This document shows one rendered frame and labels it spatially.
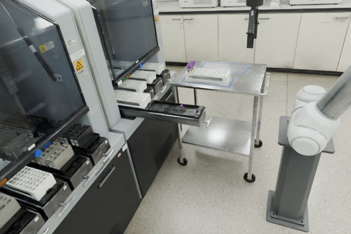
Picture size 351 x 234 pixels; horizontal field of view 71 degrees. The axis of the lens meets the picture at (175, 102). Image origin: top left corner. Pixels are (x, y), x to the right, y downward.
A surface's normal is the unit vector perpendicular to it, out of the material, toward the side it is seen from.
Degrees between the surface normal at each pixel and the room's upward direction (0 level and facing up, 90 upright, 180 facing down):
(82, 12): 90
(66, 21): 90
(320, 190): 0
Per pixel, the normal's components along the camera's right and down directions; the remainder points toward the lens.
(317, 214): -0.10, -0.85
